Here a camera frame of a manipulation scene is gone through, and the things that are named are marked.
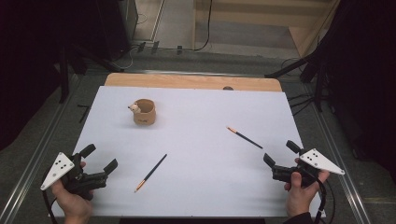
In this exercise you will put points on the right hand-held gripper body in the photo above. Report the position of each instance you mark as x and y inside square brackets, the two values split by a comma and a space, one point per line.
[311, 161]

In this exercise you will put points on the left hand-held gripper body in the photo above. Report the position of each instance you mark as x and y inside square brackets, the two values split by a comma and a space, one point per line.
[81, 182]

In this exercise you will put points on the dark blue pencil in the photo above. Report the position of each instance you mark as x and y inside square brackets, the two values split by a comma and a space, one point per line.
[245, 137]
[151, 172]

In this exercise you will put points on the tan pen holder with bear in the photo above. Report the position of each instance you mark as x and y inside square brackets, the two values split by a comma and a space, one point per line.
[144, 112]

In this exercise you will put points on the person's left hand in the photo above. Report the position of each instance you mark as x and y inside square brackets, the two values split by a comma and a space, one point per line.
[73, 205]

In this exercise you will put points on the person's right hand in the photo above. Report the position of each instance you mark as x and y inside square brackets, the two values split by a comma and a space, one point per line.
[299, 199]

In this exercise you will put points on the white table cover sheet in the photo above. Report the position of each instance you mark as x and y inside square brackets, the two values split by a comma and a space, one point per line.
[193, 149]

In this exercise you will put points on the black metal stand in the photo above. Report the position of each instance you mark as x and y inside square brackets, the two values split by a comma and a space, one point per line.
[81, 59]
[311, 71]

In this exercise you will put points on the wooden table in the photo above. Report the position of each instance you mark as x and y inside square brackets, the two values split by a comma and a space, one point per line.
[186, 81]

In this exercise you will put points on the black power plug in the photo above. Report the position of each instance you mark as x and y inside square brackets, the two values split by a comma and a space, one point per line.
[141, 46]
[179, 49]

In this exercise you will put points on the light wooden cabinet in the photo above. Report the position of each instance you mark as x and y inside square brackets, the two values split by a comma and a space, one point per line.
[249, 18]

